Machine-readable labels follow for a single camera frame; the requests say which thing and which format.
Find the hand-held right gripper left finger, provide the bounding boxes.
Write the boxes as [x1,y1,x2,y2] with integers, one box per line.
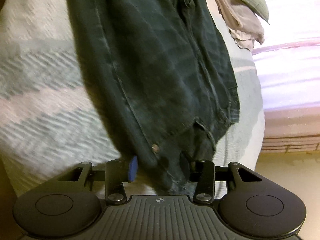
[57,156,138,203]

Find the folded pink cloth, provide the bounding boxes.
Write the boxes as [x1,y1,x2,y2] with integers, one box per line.
[207,0,265,52]

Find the pink and grey blanket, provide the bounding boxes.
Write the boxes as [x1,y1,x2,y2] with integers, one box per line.
[0,0,265,198]

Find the dark denim jeans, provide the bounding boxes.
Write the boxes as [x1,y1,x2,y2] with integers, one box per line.
[64,0,241,195]

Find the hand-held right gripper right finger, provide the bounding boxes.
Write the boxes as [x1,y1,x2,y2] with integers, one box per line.
[180,152,262,204]

